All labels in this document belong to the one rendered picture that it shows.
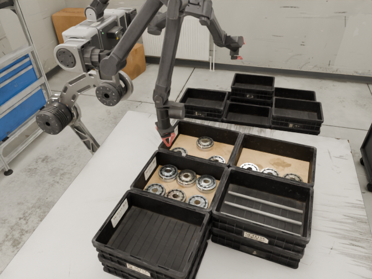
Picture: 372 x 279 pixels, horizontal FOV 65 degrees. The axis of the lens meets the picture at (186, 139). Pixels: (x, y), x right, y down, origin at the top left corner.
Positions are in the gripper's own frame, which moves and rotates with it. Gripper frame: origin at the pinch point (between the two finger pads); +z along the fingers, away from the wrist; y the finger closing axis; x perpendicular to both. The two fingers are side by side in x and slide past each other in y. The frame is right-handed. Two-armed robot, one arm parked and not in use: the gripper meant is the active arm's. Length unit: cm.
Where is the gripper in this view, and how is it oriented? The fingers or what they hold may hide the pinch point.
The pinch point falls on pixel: (166, 141)
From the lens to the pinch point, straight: 142.0
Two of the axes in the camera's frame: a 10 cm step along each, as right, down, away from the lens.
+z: 0.6, 7.9, 6.1
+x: -9.3, 2.8, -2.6
